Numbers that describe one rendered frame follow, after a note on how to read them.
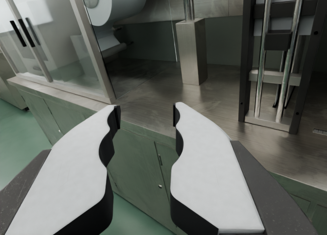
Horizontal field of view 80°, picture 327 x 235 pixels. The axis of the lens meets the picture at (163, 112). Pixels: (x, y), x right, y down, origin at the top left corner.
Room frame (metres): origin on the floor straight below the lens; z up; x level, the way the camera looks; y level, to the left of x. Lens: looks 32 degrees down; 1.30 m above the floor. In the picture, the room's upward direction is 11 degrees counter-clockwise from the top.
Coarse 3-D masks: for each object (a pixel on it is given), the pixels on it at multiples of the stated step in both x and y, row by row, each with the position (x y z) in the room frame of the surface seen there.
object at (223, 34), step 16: (240, 16) 0.95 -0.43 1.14; (176, 32) 1.20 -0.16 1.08; (208, 32) 1.06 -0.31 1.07; (224, 32) 1.00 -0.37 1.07; (240, 32) 0.95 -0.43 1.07; (176, 48) 1.21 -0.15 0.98; (208, 48) 1.06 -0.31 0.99; (224, 48) 1.00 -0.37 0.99; (240, 48) 0.95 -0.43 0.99; (256, 48) 0.89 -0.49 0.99; (304, 48) 0.77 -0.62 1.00; (320, 48) 0.73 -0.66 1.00; (224, 64) 1.00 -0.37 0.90; (256, 64) 0.89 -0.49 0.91; (272, 64) 0.84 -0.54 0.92; (320, 64) 0.72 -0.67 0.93
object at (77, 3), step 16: (80, 0) 0.81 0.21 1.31; (16, 16) 1.19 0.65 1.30; (80, 16) 0.79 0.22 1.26; (16, 32) 1.23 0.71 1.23; (0, 48) 1.59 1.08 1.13; (32, 48) 1.19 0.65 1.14; (96, 48) 0.81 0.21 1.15; (96, 64) 0.79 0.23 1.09; (32, 80) 1.38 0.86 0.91; (48, 80) 1.19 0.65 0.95; (96, 96) 0.86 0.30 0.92; (112, 96) 0.81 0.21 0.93
